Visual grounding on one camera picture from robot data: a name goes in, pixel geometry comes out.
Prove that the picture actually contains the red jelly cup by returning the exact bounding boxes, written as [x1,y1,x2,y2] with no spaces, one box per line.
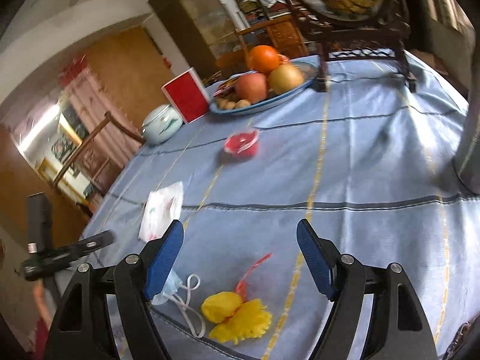
[223,129,260,159]

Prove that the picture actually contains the wooden armchair left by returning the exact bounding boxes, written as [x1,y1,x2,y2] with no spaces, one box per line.
[49,111,146,197]

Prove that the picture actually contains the blue checked tablecloth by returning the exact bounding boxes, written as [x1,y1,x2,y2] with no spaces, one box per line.
[84,57,479,359]

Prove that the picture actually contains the red sleeve forearm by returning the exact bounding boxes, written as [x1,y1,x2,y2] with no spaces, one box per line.
[32,318,49,360]

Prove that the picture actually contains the white ceramic lidded jar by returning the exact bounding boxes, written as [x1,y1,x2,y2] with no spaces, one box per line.
[142,104,183,146]

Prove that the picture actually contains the steel thermos bottle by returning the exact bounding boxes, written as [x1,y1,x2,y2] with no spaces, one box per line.
[454,63,480,194]

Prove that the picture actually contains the blue fruit plate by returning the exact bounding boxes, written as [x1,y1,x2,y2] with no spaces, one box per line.
[209,60,319,116]

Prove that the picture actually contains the red apple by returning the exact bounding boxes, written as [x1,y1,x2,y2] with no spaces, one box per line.
[235,72,268,104]

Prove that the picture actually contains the yellow pear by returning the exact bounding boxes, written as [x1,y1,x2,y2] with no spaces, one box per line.
[268,63,304,94]

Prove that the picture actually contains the red plastic strip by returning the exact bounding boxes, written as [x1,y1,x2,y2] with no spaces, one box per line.
[235,253,272,302]

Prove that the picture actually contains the walnuts pile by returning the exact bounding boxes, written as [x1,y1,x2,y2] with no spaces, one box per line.
[216,97,251,111]

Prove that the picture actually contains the person's left hand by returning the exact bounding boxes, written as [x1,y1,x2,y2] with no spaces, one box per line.
[32,280,55,330]

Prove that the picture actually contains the orange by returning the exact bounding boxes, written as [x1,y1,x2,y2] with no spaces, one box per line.
[248,45,281,74]

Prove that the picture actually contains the red card box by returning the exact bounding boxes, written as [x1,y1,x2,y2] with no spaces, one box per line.
[162,67,210,124]

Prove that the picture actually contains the snack packet on plate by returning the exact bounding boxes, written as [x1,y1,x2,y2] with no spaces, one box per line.
[211,76,239,97]

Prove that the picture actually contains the yellow foam fruit net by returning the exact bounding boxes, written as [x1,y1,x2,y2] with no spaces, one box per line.
[201,292,272,345]

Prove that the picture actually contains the embroidered round table screen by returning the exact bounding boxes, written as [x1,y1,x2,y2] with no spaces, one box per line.
[285,0,416,92]

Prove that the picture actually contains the wooden chair behind table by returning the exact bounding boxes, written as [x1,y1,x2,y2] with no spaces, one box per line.
[215,14,309,78]

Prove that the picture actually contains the pink floral curtain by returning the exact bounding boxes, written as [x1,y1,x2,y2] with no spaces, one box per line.
[60,57,141,168]

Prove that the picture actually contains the dark wooden glass cabinet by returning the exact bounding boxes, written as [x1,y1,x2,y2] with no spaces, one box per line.
[148,0,247,81]

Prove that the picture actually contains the white red plastic bag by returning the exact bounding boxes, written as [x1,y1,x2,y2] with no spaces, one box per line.
[138,181,184,243]

